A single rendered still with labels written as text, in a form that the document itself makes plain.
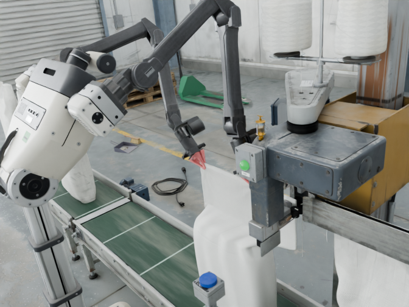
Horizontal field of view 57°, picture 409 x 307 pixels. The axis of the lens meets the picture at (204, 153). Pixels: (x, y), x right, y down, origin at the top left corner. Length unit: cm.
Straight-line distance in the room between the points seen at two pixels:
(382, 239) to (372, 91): 51
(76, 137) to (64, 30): 753
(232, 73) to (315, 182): 53
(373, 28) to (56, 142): 98
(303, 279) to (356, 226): 145
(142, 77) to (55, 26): 757
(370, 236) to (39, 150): 102
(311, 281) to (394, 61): 161
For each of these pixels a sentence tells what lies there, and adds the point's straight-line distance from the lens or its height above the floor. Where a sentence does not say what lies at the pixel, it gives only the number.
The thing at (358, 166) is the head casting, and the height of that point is 130.
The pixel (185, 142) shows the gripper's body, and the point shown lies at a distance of 161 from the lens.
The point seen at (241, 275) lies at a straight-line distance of 161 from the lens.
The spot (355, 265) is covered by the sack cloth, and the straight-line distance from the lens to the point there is 127.
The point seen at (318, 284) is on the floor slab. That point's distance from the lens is 259.
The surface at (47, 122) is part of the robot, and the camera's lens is 127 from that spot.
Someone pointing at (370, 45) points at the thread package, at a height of 156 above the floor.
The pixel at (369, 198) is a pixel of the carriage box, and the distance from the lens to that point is 130.
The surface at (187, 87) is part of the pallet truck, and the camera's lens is 672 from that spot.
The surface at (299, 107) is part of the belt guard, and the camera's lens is 110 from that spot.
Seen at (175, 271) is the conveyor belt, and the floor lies 38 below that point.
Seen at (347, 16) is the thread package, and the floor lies 164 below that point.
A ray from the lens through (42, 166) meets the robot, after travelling 135.
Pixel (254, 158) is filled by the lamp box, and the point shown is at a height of 132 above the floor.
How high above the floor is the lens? 174
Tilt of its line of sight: 23 degrees down
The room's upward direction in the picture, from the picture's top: 6 degrees counter-clockwise
